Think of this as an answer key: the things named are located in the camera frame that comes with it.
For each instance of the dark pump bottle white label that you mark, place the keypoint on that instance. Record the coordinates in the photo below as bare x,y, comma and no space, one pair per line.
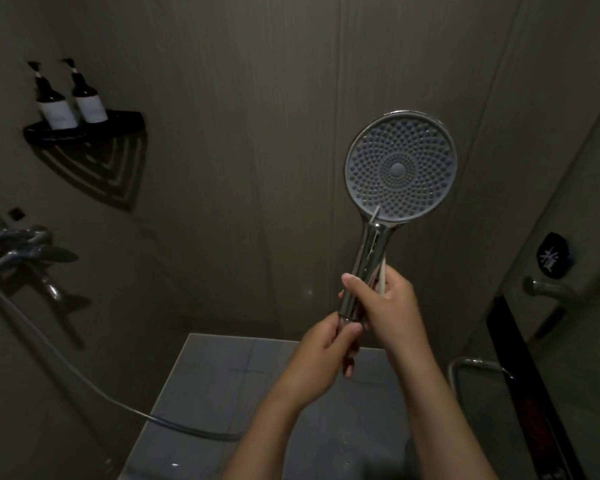
57,112
91,107

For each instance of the person's right hand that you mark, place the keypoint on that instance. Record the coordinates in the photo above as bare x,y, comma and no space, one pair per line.
395,319

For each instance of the white toothbrush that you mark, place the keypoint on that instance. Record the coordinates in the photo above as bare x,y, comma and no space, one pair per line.
382,274

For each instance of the round chrome shower head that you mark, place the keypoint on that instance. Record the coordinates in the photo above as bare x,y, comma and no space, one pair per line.
400,169

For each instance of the person's left hand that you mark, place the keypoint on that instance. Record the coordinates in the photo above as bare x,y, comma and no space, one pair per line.
320,364

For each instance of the person's right forearm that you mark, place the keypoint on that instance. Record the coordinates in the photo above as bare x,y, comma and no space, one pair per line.
440,424

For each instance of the black round sticker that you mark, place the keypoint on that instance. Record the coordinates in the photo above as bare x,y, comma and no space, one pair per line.
552,255

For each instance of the chrome shower mixer faucet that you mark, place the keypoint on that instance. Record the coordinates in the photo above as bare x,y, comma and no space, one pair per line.
25,249

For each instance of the person's left forearm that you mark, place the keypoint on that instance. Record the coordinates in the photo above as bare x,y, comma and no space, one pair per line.
270,444

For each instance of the black printed door strip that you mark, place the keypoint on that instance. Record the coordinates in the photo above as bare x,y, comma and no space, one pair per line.
520,364

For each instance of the black corner shelf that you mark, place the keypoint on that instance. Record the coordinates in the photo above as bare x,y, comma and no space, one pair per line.
125,123

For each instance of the black rail wall bracket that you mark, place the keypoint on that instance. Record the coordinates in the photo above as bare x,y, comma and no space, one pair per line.
16,213

